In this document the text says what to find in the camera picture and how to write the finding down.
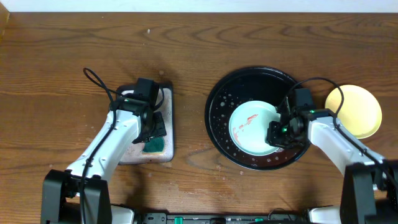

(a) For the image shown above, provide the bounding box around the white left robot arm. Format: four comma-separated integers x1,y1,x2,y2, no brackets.
40,109,174,223

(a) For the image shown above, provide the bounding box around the green yellow sponge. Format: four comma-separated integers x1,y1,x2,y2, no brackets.
142,138,165,154

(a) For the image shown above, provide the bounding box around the mint green plate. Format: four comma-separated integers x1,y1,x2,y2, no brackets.
228,101,280,156

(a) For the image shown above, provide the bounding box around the rectangular pink sponge tray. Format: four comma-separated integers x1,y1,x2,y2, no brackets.
119,84,174,165

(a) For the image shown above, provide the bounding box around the yellow plate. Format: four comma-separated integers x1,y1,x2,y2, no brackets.
338,85,382,139

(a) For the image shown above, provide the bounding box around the round black tray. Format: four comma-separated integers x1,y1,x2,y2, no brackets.
205,67,309,170

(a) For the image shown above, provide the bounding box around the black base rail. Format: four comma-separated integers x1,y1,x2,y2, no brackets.
111,205,312,224

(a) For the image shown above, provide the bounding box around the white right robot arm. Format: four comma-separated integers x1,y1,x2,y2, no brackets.
266,111,397,223

